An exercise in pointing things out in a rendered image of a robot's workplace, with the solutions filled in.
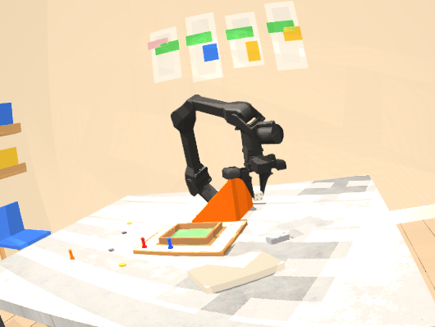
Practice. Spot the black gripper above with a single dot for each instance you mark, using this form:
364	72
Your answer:
244	174

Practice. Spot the white die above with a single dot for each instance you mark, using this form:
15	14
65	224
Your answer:
258	196

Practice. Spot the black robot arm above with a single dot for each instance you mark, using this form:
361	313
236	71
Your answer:
237	114

